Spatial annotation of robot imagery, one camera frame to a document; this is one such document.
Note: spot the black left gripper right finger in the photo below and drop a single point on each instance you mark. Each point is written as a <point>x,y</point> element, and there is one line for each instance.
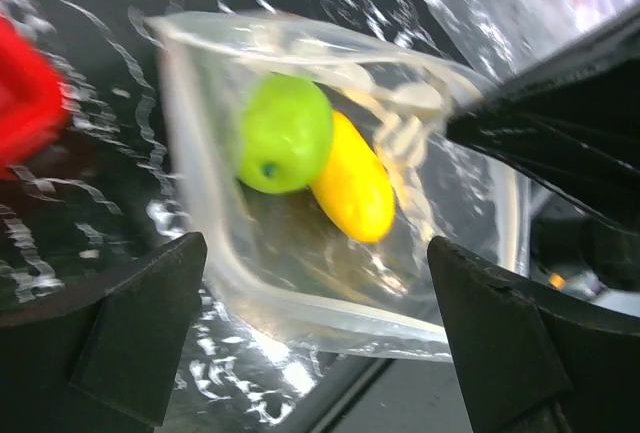
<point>529,358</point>

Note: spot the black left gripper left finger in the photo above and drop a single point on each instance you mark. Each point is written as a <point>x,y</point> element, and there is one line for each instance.
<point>101,354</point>

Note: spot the polka dot zip bag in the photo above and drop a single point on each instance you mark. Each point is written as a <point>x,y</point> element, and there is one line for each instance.
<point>276,260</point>

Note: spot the yellow mango toy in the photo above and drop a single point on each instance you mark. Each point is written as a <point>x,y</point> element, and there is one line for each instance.
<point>354,189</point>

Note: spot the red plastic fruit bin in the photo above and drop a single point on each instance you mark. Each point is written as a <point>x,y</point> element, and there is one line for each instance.
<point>32,107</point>

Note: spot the green apple toy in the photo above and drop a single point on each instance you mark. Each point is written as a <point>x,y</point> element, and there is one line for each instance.
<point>286,134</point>

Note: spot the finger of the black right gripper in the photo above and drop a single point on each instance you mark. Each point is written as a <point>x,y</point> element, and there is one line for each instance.
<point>570,122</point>

